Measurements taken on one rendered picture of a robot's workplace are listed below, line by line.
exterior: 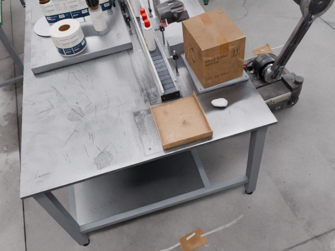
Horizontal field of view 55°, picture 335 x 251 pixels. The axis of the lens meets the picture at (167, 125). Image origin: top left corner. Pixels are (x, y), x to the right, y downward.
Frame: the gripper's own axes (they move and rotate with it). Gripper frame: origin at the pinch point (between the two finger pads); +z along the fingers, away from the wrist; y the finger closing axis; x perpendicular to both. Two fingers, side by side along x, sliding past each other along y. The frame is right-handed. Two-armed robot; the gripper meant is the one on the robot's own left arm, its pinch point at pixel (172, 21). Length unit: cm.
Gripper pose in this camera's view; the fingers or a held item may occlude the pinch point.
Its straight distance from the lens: 177.8
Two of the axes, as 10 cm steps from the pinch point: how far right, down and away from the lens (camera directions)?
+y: -9.3, 3.5, -1.2
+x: 3.6, 9.3, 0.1
